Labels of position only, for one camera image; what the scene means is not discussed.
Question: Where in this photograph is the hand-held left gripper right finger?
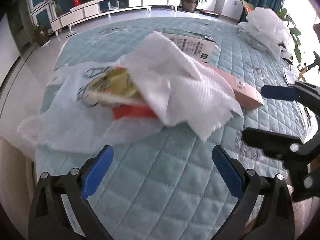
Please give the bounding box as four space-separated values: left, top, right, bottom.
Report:
212 144 297 240

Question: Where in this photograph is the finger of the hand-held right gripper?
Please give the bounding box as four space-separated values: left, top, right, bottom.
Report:
242 127 320 203
261 81 320 117

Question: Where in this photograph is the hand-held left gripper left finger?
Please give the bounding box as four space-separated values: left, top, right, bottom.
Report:
28 144 114 240

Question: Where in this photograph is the pink cardboard box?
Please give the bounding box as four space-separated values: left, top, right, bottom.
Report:
202 64 264 110

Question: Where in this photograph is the white paper label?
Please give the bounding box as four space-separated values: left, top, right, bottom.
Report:
284 66 300 85

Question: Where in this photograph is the black and yellow tool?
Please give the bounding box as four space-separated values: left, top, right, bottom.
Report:
297 51 320 82

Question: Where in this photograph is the clear plastic tray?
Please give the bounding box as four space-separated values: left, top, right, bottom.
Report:
237 29 270 53

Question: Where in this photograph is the large-leaf green plant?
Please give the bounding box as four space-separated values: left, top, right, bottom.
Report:
276 7 303 63

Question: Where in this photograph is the white printed plastic bag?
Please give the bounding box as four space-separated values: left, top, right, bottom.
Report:
17 61 163 154

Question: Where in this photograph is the light blue quilted blanket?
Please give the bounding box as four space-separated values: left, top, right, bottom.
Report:
35 17 315 240

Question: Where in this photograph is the red packet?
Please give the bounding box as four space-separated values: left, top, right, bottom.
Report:
112 104 158 120

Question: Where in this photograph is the crumpled white plastic bag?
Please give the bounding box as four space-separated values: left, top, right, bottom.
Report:
237 7 293 58

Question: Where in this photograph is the yellow snack packet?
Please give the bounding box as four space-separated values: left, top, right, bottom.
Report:
86 66 148 107

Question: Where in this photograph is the red box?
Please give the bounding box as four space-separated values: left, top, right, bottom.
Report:
242 2 255 15

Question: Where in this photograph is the white carton with green print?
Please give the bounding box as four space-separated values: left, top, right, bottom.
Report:
161 27 218 64

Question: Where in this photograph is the white paper towel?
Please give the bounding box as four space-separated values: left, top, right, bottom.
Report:
117 31 244 142

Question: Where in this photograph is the white side cabinet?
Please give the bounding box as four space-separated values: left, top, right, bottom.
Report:
215 0 244 20

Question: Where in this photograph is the dark red floor mat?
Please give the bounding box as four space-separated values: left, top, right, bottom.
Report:
200 9 220 18

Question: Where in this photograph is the plant in brown pot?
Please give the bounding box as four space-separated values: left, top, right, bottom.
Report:
31 24 49 47

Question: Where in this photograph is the white tv cabinet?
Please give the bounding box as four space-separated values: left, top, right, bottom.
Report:
49 0 182 37

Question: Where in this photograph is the tall thin plant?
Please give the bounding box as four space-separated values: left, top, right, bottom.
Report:
47 0 63 18

